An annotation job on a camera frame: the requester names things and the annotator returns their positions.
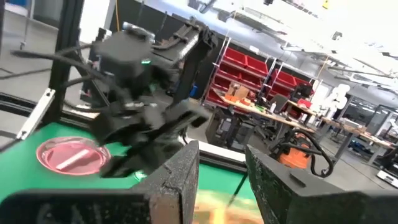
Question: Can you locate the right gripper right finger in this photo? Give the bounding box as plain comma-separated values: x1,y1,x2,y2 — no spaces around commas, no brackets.
244,144,398,224

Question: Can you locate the yellow cable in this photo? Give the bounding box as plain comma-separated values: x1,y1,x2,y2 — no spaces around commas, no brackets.
114,0,121,32

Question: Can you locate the transparent pink plastic plate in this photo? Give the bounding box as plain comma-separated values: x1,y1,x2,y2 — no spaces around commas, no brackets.
35,136,112,177

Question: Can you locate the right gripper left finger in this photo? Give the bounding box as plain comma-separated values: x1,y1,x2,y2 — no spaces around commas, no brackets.
0,140,200,224

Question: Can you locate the green table mat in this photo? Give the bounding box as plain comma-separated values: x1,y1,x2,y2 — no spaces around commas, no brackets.
0,121,261,206

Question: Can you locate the silver aluminium bracket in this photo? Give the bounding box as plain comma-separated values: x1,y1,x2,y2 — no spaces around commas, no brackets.
16,88,56,141

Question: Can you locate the orange shop vacuum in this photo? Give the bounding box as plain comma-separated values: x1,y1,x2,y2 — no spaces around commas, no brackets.
269,128,335,179

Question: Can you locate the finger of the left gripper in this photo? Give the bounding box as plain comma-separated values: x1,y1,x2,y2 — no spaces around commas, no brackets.
99,136,175,179

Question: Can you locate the long wooden workbench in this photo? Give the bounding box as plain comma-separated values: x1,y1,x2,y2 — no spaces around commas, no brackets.
320,116,397,166
217,93,317,147

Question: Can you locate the red bin storage rack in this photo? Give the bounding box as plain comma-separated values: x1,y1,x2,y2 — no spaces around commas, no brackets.
203,46,315,114

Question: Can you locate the white robot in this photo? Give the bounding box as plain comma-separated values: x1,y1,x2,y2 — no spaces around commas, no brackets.
323,83,352,111

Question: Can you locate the cardboard box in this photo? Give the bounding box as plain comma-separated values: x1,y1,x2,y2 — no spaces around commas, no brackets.
226,82,250,101

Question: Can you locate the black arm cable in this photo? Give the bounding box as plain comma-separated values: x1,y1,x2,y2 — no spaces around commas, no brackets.
11,43,106,85

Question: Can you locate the transparent orange plastic plate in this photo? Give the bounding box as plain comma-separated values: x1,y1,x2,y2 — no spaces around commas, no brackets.
192,189,265,224

